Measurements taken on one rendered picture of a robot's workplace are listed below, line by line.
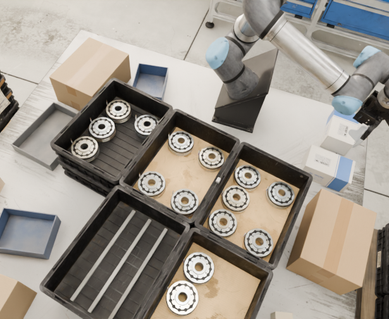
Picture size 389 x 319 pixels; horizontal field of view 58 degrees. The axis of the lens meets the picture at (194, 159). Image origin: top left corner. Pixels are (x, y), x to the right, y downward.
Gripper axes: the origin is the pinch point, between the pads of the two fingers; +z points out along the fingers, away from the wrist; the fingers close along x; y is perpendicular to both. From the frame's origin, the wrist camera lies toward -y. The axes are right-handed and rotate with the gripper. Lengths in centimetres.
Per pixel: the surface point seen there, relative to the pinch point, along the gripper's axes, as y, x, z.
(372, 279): -57, 9, 85
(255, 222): 14, 48, 15
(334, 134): 6.5, -12.2, 24.0
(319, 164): 5.0, 7.0, 22.2
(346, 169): -5.5, 1.6, 22.2
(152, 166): 58, 54, 16
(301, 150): 14.1, -0.8, 32.3
